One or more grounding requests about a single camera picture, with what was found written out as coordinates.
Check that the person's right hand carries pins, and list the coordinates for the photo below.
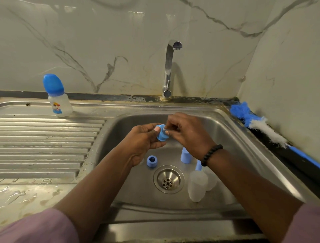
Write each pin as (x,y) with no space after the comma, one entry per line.
(192,134)

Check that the person's left hand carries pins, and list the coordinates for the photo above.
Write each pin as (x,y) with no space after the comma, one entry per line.
(137,145)

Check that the blue cylindrical bottle cap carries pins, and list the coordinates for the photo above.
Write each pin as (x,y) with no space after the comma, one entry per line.
(186,156)
(198,165)

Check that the translucent bottle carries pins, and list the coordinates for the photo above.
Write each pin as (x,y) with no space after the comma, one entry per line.
(213,180)
(197,186)

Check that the translucent bottle front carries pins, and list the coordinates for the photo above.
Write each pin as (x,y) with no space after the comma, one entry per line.
(197,186)

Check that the cartoon print baby bottle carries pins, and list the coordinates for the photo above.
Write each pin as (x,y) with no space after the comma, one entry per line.
(59,105)

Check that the person's right forearm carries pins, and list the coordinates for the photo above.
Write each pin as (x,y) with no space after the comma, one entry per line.
(250,195)

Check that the person's left forearm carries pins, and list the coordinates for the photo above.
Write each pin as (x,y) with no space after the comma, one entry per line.
(100,193)

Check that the blue and white bottle brush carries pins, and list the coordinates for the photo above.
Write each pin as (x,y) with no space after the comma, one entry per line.
(242,111)

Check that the metal sink drain strainer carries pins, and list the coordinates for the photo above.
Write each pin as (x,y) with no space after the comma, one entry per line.
(168,179)

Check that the chrome sink faucet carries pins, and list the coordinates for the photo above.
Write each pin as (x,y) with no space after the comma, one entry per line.
(168,70)

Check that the stainless steel sink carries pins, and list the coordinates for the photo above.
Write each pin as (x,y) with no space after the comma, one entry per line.
(45,145)

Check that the pink shirt sleeve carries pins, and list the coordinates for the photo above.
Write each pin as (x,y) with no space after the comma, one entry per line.
(35,228)
(306,225)

